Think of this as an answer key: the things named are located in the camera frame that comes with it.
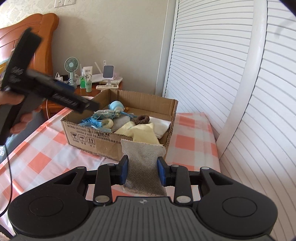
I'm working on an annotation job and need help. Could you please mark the blue face mask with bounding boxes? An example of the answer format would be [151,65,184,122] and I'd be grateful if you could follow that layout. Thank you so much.
[79,123,111,133]

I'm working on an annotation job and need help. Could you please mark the blue tasselled sachet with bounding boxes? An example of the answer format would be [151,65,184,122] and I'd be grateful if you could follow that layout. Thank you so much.
[80,109,136,128]

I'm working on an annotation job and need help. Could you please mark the grey fabric pouch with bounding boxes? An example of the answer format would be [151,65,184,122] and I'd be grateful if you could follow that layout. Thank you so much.
[111,115,135,132]
[121,139,167,196]

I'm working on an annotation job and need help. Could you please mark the cream hair scrunchie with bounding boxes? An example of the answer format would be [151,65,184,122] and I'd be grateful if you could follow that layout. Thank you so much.
[101,118,114,129]

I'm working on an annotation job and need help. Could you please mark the blue round plush toy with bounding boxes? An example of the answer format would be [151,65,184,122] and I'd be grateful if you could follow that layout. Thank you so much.
[108,100,125,111]

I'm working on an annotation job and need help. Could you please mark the yellow cleaning cloth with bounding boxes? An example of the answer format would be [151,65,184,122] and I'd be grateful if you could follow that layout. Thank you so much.
[115,121,160,145]

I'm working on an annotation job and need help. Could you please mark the white cloth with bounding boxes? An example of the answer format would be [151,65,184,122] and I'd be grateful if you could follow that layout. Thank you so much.
[149,116,171,138]

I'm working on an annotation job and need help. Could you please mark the brown hair scrunchie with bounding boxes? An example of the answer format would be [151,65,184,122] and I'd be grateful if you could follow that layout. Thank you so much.
[133,115,150,125]

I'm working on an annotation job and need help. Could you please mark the person left hand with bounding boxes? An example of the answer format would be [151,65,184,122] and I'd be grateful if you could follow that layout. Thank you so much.
[1,91,44,138]

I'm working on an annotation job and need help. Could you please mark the green bottle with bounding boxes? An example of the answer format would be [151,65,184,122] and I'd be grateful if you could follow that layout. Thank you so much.
[79,74,86,89]

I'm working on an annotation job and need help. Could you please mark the white power strip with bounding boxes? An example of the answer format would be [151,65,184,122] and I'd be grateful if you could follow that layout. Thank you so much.
[55,72,69,82]

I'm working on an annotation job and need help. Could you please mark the green mini desk fan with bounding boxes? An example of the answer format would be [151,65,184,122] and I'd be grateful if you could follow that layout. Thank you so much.
[64,57,79,89]

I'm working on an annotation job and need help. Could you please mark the wooden nightstand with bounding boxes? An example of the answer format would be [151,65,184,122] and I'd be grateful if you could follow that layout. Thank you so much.
[40,79,124,114]

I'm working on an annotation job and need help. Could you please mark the white remote control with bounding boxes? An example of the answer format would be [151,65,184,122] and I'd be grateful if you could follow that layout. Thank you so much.
[96,84,119,91]

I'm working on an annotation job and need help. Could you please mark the brown cardboard box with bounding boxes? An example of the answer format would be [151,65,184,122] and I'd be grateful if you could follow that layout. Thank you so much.
[61,90,178,160]

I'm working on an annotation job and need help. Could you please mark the yellow blue cardboard bag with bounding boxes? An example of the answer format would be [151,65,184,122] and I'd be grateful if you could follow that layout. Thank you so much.
[0,59,9,76]

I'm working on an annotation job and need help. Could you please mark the phone on white stand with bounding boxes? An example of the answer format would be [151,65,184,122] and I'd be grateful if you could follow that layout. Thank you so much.
[102,60,114,85]

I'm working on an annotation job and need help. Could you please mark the wooden bed headboard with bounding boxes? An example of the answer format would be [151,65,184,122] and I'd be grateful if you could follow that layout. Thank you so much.
[1,13,59,75]

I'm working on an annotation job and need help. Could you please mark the checkered orange white tablecloth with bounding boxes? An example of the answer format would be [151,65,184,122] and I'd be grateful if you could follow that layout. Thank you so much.
[0,92,221,232]

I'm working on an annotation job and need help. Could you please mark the white louvered closet doors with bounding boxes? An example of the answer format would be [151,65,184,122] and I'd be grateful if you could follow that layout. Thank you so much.
[163,1,295,240]

